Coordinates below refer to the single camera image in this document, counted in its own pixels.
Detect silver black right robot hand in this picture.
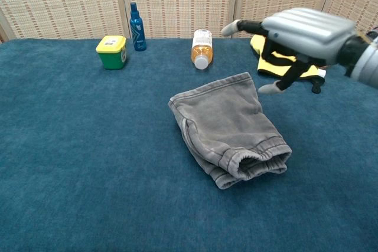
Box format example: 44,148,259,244
220,7,363,95

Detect grey shorts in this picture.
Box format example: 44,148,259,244
168,71,293,190

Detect yellow oven glove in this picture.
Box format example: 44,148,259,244
250,34,326,94

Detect white capped tea bottle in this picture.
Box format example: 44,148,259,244
191,28,213,70

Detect blue spray bottle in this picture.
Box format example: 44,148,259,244
129,2,147,52

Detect yellow lidded green container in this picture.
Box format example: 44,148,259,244
95,35,128,71

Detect blue table cloth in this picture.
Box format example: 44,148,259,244
0,38,378,252

